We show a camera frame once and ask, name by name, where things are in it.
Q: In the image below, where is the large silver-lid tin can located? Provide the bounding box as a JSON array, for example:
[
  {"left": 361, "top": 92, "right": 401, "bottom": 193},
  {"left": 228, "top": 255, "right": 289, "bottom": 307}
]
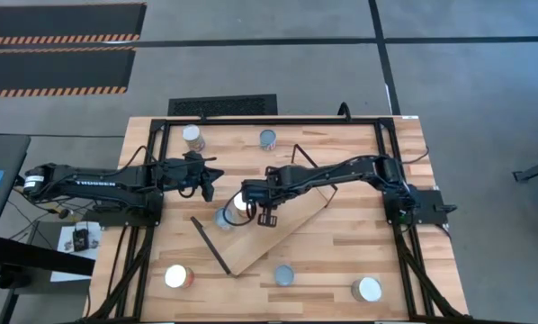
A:
[
  {"left": 350, "top": 275, "right": 383, "bottom": 303},
  {"left": 163, "top": 264, "right": 195, "bottom": 290}
]

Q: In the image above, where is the wooden shelf with black brackets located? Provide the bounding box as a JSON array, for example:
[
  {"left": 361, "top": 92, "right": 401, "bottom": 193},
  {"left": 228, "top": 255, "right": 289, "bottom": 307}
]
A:
[{"left": 190, "top": 143, "right": 339, "bottom": 277}]

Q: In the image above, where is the green dotted tin can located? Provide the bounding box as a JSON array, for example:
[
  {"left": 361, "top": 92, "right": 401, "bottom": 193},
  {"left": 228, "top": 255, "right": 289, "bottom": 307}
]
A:
[{"left": 182, "top": 124, "right": 206, "bottom": 153}]

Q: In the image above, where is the black aluminium table frame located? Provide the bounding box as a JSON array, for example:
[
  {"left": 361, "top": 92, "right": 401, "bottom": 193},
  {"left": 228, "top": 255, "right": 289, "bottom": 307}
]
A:
[{"left": 82, "top": 114, "right": 472, "bottom": 324}]

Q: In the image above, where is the black hazard-striped floor mat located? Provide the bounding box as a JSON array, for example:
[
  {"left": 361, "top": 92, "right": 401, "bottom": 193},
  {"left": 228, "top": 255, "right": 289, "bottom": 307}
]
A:
[
  {"left": 0, "top": 2, "right": 148, "bottom": 46},
  {"left": 0, "top": 46, "right": 138, "bottom": 99}
]

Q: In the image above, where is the grey desk top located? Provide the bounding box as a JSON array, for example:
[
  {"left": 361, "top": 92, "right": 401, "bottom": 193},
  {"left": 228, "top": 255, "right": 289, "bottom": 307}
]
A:
[{"left": 0, "top": 133, "right": 31, "bottom": 253}]

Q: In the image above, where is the teal pink corn can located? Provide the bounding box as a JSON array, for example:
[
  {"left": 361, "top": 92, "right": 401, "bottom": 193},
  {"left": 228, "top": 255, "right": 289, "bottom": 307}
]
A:
[{"left": 273, "top": 264, "right": 296, "bottom": 288}]

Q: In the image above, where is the orange slice print can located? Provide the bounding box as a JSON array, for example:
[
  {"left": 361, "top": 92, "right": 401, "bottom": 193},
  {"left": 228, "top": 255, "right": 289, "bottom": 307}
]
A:
[{"left": 232, "top": 192, "right": 252, "bottom": 217}]

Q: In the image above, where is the black floor vent grille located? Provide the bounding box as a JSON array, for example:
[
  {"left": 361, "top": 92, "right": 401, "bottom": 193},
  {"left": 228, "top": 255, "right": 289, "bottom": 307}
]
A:
[{"left": 167, "top": 93, "right": 278, "bottom": 117}]

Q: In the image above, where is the small black device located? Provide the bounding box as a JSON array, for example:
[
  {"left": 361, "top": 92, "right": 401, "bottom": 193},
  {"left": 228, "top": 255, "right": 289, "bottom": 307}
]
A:
[{"left": 72, "top": 228, "right": 90, "bottom": 252}]

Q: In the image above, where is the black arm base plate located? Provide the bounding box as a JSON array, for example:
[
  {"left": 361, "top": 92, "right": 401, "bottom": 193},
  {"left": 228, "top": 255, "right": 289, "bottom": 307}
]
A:
[
  {"left": 382, "top": 188, "right": 458, "bottom": 226},
  {"left": 86, "top": 191, "right": 165, "bottom": 228}
]

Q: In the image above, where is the watermelon print tin can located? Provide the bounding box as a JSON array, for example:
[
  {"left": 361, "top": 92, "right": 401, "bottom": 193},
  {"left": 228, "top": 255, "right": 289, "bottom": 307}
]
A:
[{"left": 258, "top": 129, "right": 278, "bottom": 151}]

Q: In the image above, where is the small blue-lid tin can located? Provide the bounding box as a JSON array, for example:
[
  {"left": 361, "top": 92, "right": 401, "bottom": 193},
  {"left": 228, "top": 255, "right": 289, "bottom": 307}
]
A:
[{"left": 213, "top": 207, "right": 235, "bottom": 231}]

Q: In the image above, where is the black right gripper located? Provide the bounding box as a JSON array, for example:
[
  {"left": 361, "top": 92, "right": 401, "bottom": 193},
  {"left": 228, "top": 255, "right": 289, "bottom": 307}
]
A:
[{"left": 240, "top": 166, "right": 282, "bottom": 228}]

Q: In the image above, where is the black desk crossbar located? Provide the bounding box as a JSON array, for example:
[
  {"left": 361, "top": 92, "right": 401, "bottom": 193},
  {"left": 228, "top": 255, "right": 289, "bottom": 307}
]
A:
[{"left": 0, "top": 236, "right": 95, "bottom": 276}]

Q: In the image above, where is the white paper sheet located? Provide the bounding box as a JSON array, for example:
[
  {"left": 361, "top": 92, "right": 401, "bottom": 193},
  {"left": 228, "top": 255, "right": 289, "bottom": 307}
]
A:
[{"left": 50, "top": 220, "right": 103, "bottom": 284}]

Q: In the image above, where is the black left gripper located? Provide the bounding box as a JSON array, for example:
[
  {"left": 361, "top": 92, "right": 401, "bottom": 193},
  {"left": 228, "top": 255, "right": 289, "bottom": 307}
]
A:
[{"left": 160, "top": 150, "right": 225, "bottom": 203}]

